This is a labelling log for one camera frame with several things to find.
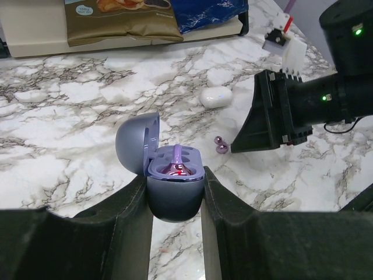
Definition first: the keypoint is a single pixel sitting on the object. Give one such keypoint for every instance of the purple earbud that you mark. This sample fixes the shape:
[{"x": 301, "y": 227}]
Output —
[
  {"x": 222, "y": 146},
  {"x": 176, "y": 166}
]

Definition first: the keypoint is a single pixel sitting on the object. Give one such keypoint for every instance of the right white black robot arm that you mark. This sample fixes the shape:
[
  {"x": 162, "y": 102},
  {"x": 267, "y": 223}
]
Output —
[{"x": 347, "y": 27}]

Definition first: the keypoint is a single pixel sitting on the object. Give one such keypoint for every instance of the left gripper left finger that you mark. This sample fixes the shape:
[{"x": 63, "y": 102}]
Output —
[{"x": 110, "y": 240}]

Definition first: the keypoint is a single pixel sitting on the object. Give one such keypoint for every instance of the brown snack bag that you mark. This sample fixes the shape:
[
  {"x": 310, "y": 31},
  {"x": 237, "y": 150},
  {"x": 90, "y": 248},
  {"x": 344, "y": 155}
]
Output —
[{"x": 89, "y": 22}]

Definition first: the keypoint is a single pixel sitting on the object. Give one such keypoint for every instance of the white earbud case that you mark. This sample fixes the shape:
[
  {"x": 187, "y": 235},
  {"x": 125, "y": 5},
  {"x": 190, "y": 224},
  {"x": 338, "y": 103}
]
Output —
[{"x": 216, "y": 97}]

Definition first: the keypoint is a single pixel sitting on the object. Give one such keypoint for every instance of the blue Doritos bag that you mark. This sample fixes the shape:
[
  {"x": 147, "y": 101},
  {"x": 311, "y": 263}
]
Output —
[{"x": 196, "y": 14}]

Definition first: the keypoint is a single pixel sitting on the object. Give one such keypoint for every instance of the lavender earbud charging case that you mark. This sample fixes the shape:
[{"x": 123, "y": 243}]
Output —
[{"x": 170, "y": 198}]

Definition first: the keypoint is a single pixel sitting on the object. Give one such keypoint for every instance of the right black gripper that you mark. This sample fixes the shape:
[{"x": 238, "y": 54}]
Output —
[{"x": 284, "y": 110}]

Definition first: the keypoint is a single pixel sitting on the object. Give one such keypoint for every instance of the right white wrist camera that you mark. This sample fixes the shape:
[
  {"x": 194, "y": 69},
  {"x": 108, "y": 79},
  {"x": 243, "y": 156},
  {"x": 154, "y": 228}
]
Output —
[{"x": 291, "y": 49}]

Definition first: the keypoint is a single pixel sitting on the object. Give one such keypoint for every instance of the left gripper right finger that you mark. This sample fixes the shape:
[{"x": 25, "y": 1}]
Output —
[{"x": 240, "y": 242}]

